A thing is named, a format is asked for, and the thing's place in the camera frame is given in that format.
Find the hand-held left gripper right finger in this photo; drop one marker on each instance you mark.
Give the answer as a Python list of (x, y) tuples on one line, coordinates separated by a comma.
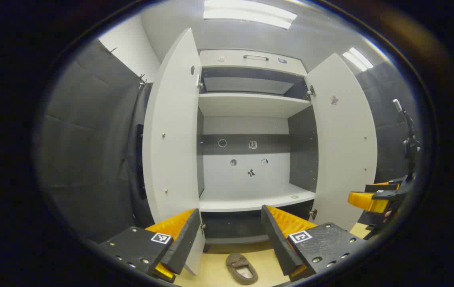
[(278, 243)]

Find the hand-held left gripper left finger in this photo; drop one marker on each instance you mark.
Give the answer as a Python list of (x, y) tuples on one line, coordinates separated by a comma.
[(185, 241)]

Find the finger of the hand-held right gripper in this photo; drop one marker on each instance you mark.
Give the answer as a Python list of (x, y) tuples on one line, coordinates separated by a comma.
[(366, 201), (384, 186)]

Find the brown fuzzy shoe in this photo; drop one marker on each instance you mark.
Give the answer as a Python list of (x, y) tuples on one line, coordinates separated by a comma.
[(238, 263)]

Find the white cabinet door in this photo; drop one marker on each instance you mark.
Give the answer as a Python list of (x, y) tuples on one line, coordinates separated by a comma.
[(171, 139), (342, 159)]

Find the white shoe cabinet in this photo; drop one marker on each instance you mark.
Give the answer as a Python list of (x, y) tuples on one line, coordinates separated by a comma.
[(246, 175)]

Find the metal door hinge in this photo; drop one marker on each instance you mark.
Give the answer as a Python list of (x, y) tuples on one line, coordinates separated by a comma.
[(203, 229), (199, 83), (311, 91), (313, 214)]

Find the white cabinet drawer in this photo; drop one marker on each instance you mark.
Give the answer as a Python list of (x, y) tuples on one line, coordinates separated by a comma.
[(230, 59)]

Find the ceiling light panel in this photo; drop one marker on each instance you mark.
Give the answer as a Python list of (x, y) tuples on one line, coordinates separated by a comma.
[(246, 14), (357, 59)]

